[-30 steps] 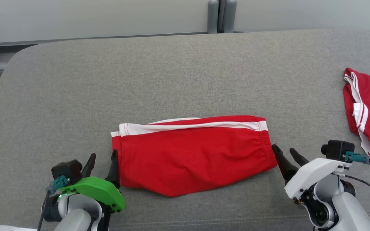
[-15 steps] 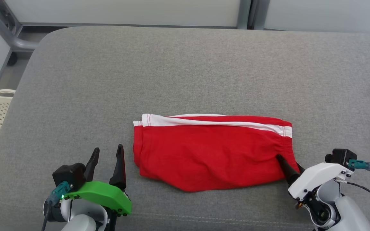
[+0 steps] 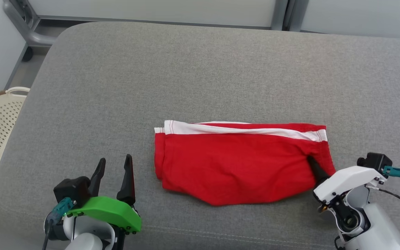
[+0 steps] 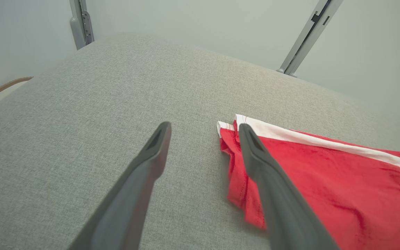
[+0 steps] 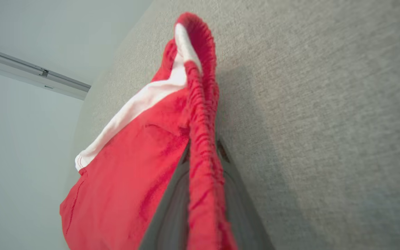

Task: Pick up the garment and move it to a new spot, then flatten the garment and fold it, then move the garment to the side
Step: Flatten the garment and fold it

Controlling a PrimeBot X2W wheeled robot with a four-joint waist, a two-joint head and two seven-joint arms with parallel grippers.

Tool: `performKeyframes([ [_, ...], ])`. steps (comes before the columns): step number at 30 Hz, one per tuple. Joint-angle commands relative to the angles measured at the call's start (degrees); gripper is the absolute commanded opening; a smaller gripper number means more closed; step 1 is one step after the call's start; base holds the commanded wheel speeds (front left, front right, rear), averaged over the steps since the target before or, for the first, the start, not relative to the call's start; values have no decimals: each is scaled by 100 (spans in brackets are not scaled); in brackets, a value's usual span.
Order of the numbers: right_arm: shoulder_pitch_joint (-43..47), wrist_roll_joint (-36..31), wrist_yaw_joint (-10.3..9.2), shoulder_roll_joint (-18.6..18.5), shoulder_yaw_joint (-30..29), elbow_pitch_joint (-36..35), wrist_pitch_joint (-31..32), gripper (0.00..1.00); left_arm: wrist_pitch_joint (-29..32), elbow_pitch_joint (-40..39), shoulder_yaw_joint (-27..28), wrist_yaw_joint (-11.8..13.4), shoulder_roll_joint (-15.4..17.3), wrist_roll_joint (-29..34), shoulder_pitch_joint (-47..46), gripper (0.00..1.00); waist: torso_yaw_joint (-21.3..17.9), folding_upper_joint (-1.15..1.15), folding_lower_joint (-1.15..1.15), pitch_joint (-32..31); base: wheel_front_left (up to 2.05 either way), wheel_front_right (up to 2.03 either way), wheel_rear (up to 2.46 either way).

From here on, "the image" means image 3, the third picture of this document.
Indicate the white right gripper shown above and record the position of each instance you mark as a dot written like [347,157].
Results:
[349,178]

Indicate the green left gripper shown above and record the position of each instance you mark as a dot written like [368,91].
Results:
[113,210]

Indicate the red shorts with number print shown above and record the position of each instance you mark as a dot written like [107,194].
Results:
[238,166]

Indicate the grey fabric sofa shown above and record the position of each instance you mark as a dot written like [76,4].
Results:
[186,76]

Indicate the black caster wheel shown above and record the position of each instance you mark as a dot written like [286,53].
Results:
[27,55]

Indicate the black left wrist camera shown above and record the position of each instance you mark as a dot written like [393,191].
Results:
[71,189]

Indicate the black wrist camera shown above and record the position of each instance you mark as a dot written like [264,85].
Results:
[375,161]
[71,189]

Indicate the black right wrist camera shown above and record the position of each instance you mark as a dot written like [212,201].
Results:
[375,161]

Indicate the teal left camera connector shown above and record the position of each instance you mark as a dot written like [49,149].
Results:
[61,208]

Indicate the teal camera connector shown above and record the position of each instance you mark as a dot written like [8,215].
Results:
[396,172]
[61,208]

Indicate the teal right camera connector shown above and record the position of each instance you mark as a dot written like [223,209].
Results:
[396,172]

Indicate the grey partition frame post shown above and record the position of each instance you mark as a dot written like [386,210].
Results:
[286,14]
[23,24]

